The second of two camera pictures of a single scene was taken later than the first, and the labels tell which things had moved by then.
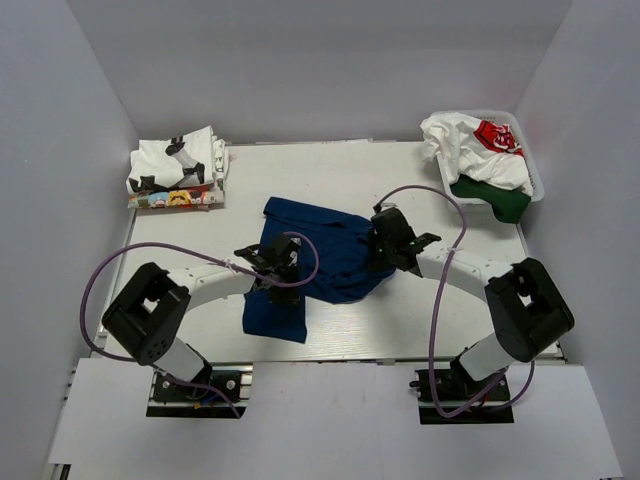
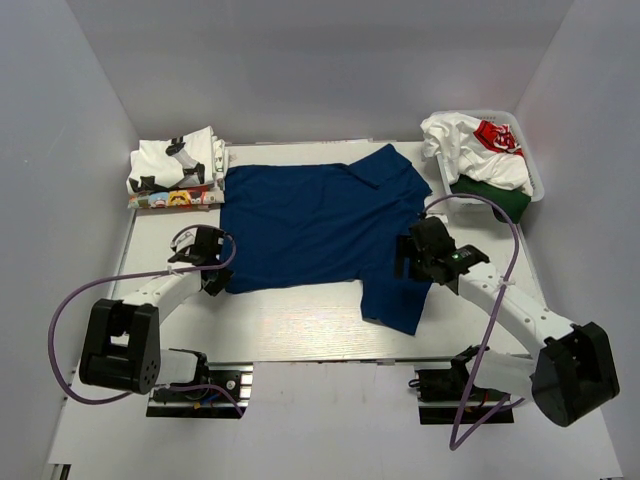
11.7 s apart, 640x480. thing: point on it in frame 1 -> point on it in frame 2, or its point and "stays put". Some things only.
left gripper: (282, 273) -> (216, 282)
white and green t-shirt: (482, 160) stays put
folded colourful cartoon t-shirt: (196, 197) stays put
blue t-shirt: (351, 266) -> (307, 223)
